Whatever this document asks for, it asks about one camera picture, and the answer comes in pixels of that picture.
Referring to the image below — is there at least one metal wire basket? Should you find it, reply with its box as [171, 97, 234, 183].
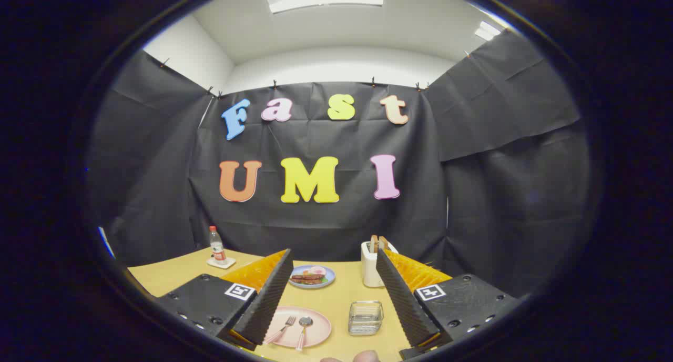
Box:
[348, 300, 384, 336]

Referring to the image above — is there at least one small ceiling light panel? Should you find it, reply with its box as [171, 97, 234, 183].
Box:
[475, 21, 503, 42]

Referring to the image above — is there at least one pink plate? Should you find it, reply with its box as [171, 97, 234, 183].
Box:
[263, 306, 332, 349]

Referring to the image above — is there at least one blue plate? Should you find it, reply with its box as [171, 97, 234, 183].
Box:
[288, 265, 336, 289]

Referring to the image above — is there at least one spoon with checkered handle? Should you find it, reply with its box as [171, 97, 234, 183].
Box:
[295, 316, 314, 352]

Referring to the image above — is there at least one white toaster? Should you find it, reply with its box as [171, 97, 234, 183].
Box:
[361, 241, 399, 288]

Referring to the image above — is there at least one clear bottle with red label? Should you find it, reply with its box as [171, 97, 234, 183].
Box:
[209, 226, 227, 263]

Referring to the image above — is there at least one fork with checkered handle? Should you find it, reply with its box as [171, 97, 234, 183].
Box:
[263, 316, 298, 346]

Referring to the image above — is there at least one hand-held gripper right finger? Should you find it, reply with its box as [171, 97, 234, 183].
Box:
[375, 248, 521, 360]

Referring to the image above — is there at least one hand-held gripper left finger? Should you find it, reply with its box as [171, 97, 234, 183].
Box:
[155, 249, 294, 352]

